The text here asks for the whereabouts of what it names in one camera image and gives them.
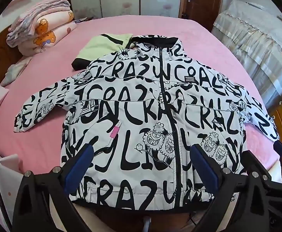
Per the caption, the white black graffiti print jacket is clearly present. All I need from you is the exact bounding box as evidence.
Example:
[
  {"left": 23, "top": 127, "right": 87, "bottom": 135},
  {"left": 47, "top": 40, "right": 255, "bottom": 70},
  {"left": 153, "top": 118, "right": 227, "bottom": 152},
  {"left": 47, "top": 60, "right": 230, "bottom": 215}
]
[{"left": 14, "top": 35, "right": 279, "bottom": 211}]

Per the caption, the pink bed sheet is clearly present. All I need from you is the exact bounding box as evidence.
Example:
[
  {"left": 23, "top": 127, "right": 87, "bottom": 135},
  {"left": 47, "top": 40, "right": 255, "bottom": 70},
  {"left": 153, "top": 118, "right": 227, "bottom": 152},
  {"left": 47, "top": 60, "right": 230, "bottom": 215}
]
[{"left": 0, "top": 17, "right": 282, "bottom": 183}]

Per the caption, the lace covered furniture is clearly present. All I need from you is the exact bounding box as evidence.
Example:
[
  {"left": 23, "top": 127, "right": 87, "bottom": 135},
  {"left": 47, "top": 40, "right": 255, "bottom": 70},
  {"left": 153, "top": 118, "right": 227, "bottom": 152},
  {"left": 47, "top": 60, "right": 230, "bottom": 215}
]
[{"left": 212, "top": 0, "right": 282, "bottom": 109}]

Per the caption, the small white cloth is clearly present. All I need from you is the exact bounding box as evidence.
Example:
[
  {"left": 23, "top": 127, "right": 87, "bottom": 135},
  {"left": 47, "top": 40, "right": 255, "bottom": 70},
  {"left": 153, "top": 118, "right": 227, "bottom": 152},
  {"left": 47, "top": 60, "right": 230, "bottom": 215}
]
[{"left": 0, "top": 57, "right": 32, "bottom": 87}]

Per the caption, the wooden headboard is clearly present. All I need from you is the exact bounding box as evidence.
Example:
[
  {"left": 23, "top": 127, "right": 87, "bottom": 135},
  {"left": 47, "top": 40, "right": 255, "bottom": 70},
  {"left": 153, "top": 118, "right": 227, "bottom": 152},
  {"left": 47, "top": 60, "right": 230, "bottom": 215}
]
[{"left": 0, "top": 26, "right": 23, "bottom": 82}]

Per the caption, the brown wooden door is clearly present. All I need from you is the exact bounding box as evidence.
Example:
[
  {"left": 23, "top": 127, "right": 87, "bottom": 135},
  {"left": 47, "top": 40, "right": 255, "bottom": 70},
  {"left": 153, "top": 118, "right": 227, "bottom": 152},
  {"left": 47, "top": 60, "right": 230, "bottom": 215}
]
[{"left": 180, "top": 0, "right": 222, "bottom": 31}]

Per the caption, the green black folded garment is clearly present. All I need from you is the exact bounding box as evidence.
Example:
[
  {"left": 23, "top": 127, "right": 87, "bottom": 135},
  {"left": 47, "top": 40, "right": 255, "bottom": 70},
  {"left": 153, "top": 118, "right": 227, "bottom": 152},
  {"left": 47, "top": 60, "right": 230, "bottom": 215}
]
[{"left": 71, "top": 34, "right": 133, "bottom": 71}]

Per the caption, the folded pink bear quilt stack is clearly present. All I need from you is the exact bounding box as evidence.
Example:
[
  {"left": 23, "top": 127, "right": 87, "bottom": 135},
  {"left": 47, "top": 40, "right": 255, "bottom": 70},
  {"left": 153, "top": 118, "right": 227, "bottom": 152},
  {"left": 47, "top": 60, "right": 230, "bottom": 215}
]
[{"left": 6, "top": 0, "right": 77, "bottom": 57}]

